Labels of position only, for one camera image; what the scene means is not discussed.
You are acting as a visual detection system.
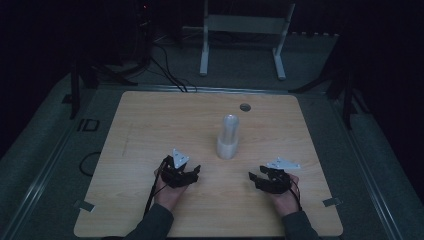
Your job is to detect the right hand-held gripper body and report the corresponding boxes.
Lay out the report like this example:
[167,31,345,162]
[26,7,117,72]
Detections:
[255,156,302,195]

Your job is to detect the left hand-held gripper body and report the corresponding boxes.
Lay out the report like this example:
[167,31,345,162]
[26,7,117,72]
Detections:
[161,148,198,189]

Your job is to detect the clear plastic bottle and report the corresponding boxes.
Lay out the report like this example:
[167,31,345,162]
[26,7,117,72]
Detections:
[215,113,240,160]

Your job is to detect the person's right hand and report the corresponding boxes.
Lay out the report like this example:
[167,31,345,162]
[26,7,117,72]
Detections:
[268,173,301,218]

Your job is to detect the person's left hand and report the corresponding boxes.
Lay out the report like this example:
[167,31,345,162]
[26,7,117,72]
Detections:
[153,167,190,213]

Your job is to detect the grey tape piece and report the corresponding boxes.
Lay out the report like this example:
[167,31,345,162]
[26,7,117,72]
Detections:
[322,196,344,208]
[73,199,96,213]

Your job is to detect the black tripod stand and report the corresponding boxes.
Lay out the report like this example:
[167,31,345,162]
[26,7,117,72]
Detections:
[287,64,372,131]
[67,59,138,121]

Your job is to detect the white metal stand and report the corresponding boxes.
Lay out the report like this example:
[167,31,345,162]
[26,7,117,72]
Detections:
[198,0,297,81]

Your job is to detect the dark equipment rack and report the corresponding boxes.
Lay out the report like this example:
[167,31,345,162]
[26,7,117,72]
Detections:
[131,0,155,69]

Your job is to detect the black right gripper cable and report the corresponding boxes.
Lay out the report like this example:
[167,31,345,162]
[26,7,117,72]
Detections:
[287,177,303,212]

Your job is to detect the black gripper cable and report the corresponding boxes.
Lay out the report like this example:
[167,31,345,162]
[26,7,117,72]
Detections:
[142,159,169,218]
[287,177,303,212]

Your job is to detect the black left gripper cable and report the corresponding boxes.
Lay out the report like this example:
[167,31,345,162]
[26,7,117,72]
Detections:
[142,159,169,218]

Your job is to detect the black looped floor cable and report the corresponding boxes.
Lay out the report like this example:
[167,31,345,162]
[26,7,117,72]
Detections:
[78,151,102,178]

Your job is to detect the black floor cables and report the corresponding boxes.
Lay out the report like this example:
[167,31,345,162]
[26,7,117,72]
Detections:
[149,42,198,94]

